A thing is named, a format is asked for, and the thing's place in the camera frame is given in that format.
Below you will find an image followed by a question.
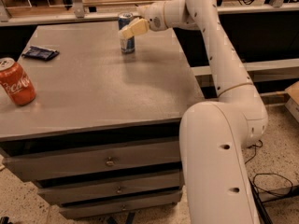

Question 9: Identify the red coca-cola can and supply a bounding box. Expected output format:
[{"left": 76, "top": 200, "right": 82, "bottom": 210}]
[{"left": 0, "top": 58, "right": 36, "bottom": 105}]

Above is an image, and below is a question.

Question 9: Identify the bottom grey drawer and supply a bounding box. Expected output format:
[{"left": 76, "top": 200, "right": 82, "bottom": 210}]
[{"left": 59, "top": 189, "right": 182, "bottom": 219}]

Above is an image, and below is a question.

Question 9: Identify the grey drawer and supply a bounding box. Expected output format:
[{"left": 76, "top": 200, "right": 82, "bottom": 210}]
[
  {"left": 4, "top": 137, "right": 180, "bottom": 182},
  {"left": 59, "top": 189, "right": 182, "bottom": 219},
  {"left": 38, "top": 169, "right": 180, "bottom": 204}
]

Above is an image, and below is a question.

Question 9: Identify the middle grey drawer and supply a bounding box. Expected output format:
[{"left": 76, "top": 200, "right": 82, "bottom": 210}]
[{"left": 38, "top": 169, "right": 180, "bottom": 204}]

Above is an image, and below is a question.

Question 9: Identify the black floor cable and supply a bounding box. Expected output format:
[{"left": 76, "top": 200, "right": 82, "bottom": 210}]
[{"left": 244, "top": 139, "right": 294, "bottom": 199}]

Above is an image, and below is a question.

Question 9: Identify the dark blue snack packet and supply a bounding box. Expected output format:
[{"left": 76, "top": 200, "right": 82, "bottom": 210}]
[{"left": 21, "top": 46, "right": 59, "bottom": 61}]

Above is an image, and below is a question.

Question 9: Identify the black metal stand leg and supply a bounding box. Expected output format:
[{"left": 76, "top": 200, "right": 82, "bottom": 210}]
[{"left": 249, "top": 182, "right": 273, "bottom": 224}]

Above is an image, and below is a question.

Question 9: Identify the grey drawer cabinet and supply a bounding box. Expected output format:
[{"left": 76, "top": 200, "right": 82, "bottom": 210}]
[{"left": 0, "top": 21, "right": 203, "bottom": 208}]

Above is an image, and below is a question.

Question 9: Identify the blue silver redbull can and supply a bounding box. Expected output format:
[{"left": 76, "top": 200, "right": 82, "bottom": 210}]
[{"left": 118, "top": 12, "right": 135, "bottom": 53}]

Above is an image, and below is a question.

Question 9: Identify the grey metal railing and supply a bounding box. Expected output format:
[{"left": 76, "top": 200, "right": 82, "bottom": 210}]
[{"left": 0, "top": 0, "right": 298, "bottom": 27}]

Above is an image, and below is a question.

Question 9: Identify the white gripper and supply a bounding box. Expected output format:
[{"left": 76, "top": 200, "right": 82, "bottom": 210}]
[{"left": 118, "top": 2, "right": 167, "bottom": 39}]

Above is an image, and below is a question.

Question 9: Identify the top grey drawer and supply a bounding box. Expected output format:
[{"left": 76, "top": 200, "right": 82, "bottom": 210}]
[{"left": 4, "top": 137, "right": 180, "bottom": 182}]

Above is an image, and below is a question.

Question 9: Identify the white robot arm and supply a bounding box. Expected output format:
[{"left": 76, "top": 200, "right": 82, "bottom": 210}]
[{"left": 119, "top": 0, "right": 268, "bottom": 224}]

